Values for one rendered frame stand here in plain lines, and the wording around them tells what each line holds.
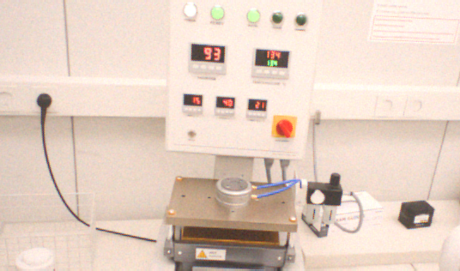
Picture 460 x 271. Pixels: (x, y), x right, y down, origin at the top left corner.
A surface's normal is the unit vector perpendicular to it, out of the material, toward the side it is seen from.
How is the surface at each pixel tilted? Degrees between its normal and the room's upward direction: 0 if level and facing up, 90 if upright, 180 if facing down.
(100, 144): 90
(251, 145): 90
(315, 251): 0
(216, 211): 0
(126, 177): 90
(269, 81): 90
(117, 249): 0
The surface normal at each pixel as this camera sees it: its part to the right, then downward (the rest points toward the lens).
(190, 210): 0.09, -0.90
